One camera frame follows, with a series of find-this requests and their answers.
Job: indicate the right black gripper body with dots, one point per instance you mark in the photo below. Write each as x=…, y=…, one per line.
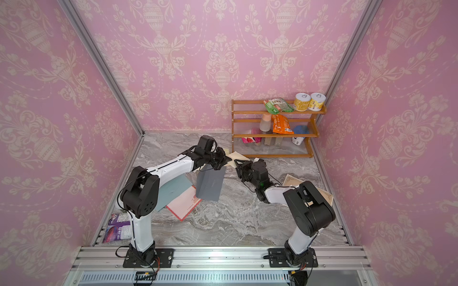
x=257, y=185

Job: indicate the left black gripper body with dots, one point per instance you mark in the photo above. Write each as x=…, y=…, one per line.
x=208, y=157

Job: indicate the cream letter paper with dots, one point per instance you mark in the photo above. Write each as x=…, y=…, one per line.
x=234, y=156

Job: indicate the grey envelope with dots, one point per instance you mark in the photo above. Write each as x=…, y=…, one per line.
x=210, y=183

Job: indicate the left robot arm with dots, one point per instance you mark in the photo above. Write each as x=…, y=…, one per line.
x=140, y=194

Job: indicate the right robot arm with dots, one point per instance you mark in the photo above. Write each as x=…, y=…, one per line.
x=310, y=210

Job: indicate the tan bordered certificate paper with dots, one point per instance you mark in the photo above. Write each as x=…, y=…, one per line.
x=291, y=181

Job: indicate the teal green envelope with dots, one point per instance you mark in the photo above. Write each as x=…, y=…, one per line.
x=171, y=190

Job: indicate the magenta pink item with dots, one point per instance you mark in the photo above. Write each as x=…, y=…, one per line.
x=252, y=138

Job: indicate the wooden three-tier shelf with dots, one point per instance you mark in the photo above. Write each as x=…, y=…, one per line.
x=247, y=114

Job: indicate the pink beige bottle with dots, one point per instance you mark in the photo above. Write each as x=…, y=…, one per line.
x=265, y=123

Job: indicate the white cup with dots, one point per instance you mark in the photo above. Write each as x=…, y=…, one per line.
x=298, y=140

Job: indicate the orange snack bag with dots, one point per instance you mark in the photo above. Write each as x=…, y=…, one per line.
x=281, y=125

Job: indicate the red bordered pink card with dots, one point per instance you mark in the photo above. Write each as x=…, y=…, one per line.
x=184, y=204

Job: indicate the blue cloth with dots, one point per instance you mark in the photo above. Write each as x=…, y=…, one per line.
x=301, y=129

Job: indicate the green snack packet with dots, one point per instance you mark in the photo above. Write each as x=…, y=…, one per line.
x=278, y=105

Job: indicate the yellow can left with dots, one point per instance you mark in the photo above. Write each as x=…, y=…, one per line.
x=301, y=102

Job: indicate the yellow can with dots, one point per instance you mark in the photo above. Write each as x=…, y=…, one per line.
x=316, y=102
x=301, y=102

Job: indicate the yellow can right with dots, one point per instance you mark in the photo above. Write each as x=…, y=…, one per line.
x=316, y=102

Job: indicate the purple snack bag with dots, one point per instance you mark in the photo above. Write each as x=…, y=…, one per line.
x=118, y=228

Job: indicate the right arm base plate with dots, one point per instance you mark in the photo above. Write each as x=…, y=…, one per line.
x=282, y=258

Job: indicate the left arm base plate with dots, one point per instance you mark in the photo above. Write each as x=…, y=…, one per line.
x=152, y=258

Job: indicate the aluminium front rail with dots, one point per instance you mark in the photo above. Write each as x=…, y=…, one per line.
x=221, y=266

